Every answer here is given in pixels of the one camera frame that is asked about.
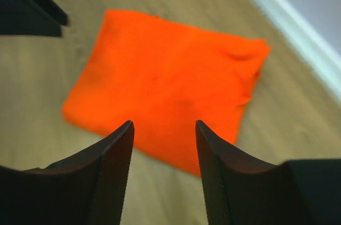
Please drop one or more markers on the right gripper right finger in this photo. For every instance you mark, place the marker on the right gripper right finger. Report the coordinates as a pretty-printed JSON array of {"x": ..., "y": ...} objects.
[{"x": 242, "y": 189}]

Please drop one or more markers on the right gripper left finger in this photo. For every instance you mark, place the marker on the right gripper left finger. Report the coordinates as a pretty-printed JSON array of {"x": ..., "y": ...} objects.
[{"x": 87, "y": 187}]

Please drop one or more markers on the orange t-shirt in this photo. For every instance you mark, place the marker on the orange t-shirt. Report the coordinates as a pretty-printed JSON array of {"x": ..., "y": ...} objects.
[{"x": 164, "y": 76}]

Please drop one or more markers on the aluminium frame rail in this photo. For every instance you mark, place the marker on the aluminium frame rail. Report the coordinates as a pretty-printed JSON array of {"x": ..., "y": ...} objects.
[{"x": 323, "y": 59}]

